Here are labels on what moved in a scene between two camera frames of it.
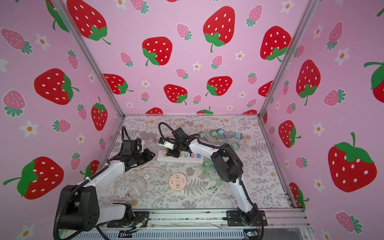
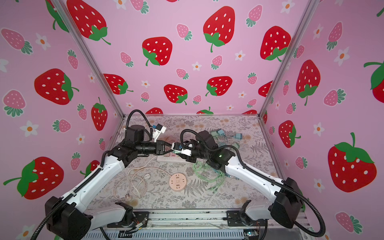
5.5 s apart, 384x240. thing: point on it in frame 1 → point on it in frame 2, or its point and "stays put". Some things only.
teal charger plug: (238, 136) stays put
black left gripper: (149, 155) → (159, 146)
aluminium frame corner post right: (310, 8) stays put
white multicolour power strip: (184, 157) stays put
